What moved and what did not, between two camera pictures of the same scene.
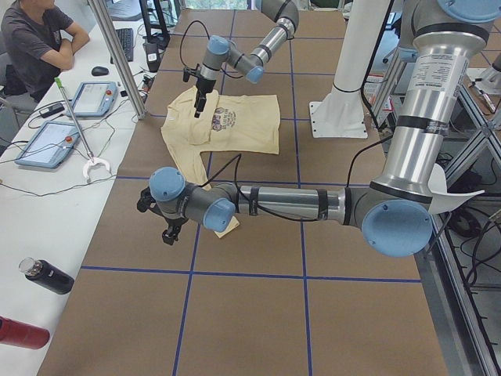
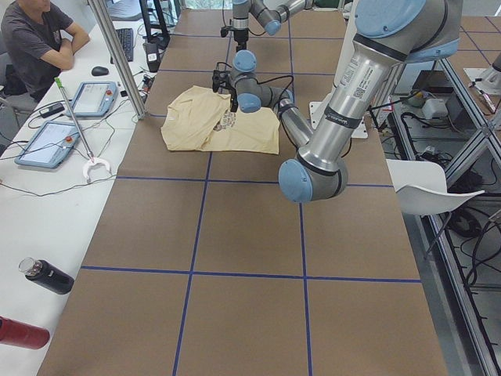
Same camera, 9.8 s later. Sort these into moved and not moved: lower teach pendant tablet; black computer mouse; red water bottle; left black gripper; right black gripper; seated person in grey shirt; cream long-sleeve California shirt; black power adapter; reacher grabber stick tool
Moved: left black gripper; right black gripper; cream long-sleeve California shirt
Not moved: reacher grabber stick tool; red water bottle; seated person in grey shirt; black computer mouse; black power adapter; lower teach pendant tablet
